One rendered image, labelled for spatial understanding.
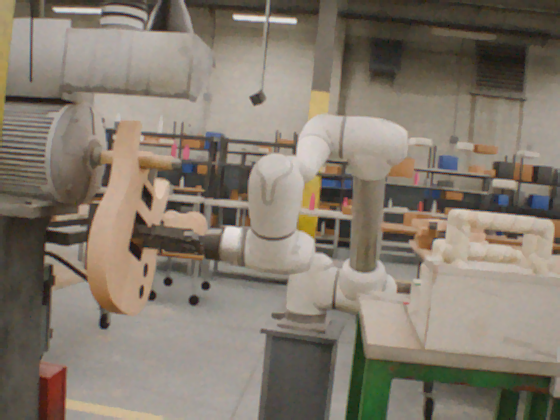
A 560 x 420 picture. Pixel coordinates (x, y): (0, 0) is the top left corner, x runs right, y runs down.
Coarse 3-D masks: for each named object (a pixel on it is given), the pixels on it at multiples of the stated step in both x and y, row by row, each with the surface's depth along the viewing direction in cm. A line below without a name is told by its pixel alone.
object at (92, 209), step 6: (90, 204) 154; (96, 204) 153; (90, 210) 154; (96, 210) 153; (90, 216) 154; (90, 222) 154; (90, 228) 154; (48, 252) 152; (54, 258) 153; (60, 258) 154; (66, 264) 154; (72, 270) 155; (78, 270) 156; (84, 276) 156
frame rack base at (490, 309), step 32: (448, 288) 105; (480, 288) 104; (512, 288) 104; (544, 288) 103; (416, 320) 120; (448, 320) 105; (480, 320) 105; (512, 320) 104; (544, 320) 103; (448, 352) 106; (480, 352) 105; (512, 352) 104; (544, 352) 104
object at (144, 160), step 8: (104, 152) 132; (112, 152) 132; (104, 160) 131; (112, 160) 131; (144, 160) 130; (152, 160) 130; (160, 160) 130; (168, 160) 130; (160, 168) 131; (168, 168) 130
